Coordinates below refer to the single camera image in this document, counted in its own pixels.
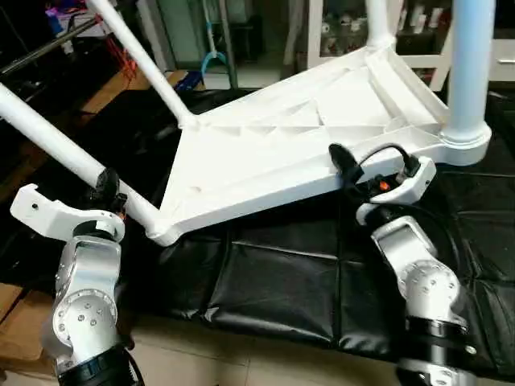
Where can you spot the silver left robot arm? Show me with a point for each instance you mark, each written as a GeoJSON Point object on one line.
{"type": "Point", "coordinates": [88, 297]}

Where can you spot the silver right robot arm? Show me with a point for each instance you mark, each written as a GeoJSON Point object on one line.
{"type": "Point", "coordinates": [418, 281]}

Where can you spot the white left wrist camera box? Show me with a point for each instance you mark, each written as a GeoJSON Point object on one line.
{"type": "Point", "coordinates": [56, 213]}

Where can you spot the black work mat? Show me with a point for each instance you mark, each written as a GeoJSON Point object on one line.
{"type": "Point", "coordinates": [282, 273]}

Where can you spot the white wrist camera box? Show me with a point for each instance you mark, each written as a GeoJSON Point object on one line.
{"type": "Point", "coordinates": [56, 213]}
{"type": "Point", "coordinates": [398, 189]}

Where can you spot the blue and yellow box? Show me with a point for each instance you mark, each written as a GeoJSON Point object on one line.
{"type": "Point", "coordinates": [181, 79]}

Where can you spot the white plastic table leg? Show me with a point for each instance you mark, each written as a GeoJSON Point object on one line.
{"type": "Point", "coordinates": [141, 60]}
{"type": "Point", "coordinates": [468, 68]}
{"type": "Point", "coordinates": [64, 145]}
{"type": "Point", "coordinates": [378, 24]}

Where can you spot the brown wooden desk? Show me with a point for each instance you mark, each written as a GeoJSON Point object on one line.
{"type": "Point", "coordinates": [113, 88]}

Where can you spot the white plastic table top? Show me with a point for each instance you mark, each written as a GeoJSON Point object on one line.
{"type": "Point", "coordinates": [322, 137]}

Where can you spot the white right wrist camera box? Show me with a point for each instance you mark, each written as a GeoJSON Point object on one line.
{"type": "Point", "coordinates": [398, 189]}

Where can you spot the white glass-door cabinet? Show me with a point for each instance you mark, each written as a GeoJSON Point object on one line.
{"type": "Point", "coordinates": [418, 32]}

